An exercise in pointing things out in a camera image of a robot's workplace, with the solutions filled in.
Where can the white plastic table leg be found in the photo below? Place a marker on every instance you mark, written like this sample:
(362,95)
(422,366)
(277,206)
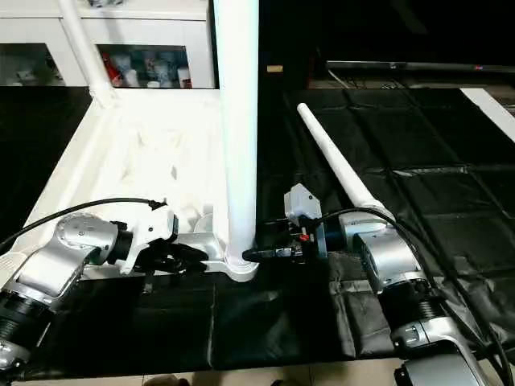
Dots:
(342,161)
(237,120)
(86,52)

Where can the white plastic table top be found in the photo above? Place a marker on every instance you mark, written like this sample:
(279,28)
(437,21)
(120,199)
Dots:
(141,140)

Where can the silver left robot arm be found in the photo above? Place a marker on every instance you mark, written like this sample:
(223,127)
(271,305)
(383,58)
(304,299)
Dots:
(60,257)

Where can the dark left robot foot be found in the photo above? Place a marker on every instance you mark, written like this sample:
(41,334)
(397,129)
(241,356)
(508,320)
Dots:
(165,381)

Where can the black work mat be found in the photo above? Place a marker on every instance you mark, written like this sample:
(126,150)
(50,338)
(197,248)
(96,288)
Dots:
(422,181)

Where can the small yellow label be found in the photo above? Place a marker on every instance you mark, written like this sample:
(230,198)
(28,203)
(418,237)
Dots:
(274,68)

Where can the red white package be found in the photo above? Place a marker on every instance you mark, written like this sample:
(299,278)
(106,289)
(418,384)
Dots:
(109,72)

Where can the dark blue black cabinet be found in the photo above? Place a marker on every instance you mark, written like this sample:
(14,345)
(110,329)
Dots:
(281,32)

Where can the white board strip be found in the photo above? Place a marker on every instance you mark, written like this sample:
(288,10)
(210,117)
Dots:
(491,108)

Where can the black television screen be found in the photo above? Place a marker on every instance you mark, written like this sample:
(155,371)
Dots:
(422,32)

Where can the white glass-door cabinet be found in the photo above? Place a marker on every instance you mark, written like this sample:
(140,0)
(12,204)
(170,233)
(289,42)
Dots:
(40,28)

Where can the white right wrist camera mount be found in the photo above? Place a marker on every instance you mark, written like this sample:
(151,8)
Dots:
(301,205)

